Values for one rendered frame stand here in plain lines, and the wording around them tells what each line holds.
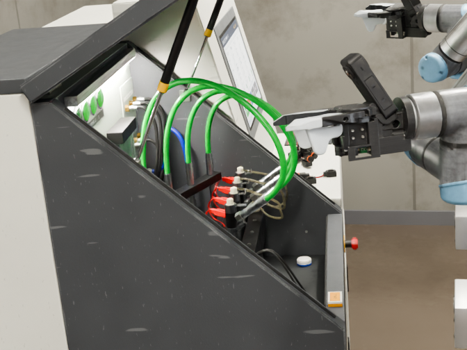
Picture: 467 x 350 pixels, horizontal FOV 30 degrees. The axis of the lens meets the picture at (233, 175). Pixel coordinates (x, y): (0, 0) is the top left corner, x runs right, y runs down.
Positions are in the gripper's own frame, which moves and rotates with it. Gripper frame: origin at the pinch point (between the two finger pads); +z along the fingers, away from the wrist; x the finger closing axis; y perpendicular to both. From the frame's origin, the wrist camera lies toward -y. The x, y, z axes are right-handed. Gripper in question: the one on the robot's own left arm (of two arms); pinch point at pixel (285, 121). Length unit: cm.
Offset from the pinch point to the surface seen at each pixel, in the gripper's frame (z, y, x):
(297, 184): -25, 29, 93
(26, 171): 43, 8, 43
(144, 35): 10, -14, 103
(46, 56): 36, -13, 61
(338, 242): -28, 41, 72
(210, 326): 11, 44, 37
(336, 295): -18, 44, 42
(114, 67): 21, -8, 75
